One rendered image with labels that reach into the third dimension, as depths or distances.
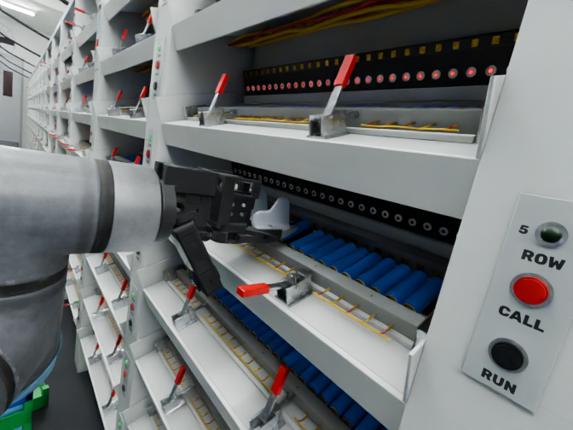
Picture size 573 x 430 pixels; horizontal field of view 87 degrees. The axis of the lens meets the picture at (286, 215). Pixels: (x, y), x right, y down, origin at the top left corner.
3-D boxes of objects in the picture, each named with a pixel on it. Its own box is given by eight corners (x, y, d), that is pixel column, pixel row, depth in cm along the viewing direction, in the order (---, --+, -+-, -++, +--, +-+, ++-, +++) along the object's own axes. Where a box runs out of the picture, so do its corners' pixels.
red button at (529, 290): (542, 310, 17) (552, 284, 17) (508, 297, 18) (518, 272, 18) (545, 307, 18) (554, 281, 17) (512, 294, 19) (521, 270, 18)
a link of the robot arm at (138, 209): (107, 266, 27) (88, 234, 34) (163, 263, 30) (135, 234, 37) (119, 167, 26) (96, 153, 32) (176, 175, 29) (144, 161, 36)
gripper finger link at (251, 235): (288, 233, 40) (228, 230, 35) (286, 244, 40) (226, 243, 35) (269, 223, 44) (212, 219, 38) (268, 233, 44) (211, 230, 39)
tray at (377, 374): (400, 441, 25) (412, 356, 21) (155, 228, 68) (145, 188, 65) (489, 321, 37) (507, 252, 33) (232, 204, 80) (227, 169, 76)
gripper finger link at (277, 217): (315, 201, 43) (262, 194, 38) (306, 241, 44) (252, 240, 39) (302, 197, 46) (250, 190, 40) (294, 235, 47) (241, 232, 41)
